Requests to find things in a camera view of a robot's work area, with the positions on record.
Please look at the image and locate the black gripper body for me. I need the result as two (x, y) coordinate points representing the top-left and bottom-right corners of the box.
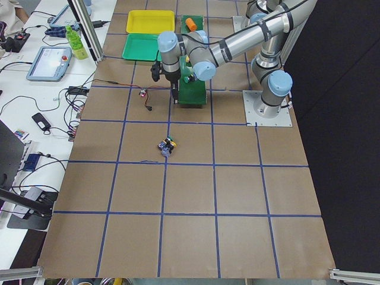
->
(150, 61), (181, 82)

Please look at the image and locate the plain orange cylinder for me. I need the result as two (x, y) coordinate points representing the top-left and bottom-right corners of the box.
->
(185, 17), (198, 31)

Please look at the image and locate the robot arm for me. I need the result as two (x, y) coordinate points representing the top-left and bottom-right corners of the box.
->
(242, 0), (282, 27)
(151, 1), (316, 118)

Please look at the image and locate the green conveyor belt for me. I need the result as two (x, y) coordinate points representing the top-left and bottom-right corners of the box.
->
(174, 15), (207, 106)

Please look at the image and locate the green tray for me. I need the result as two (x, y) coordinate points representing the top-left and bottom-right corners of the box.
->
(122, 33), (161, 62)

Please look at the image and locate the yellow tray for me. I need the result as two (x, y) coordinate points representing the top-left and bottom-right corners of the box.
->
(126, 10), (175, 34)

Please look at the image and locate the green tea bottle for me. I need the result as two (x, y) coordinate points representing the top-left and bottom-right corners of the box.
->
(65, 26), (88, 60)

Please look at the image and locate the black power adapter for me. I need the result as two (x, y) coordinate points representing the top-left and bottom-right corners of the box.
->
(67, 86), (89, 96)

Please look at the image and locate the teach pendant tablet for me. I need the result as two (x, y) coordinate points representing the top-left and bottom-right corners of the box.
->
(26, 46), (72, 82)

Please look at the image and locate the black phone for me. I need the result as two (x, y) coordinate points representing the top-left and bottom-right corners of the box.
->
(31, 113), (51, 131)

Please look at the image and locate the red power wire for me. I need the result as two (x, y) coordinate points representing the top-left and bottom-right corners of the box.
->
(91, 79), (176, 113)

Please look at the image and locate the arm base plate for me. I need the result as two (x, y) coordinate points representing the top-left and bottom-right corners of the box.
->
(232, 16), (251, 33)
(242, 90), (293, 127)

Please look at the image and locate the aluminium frame post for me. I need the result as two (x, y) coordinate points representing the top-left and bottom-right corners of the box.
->
(67, 0), (104, 62)

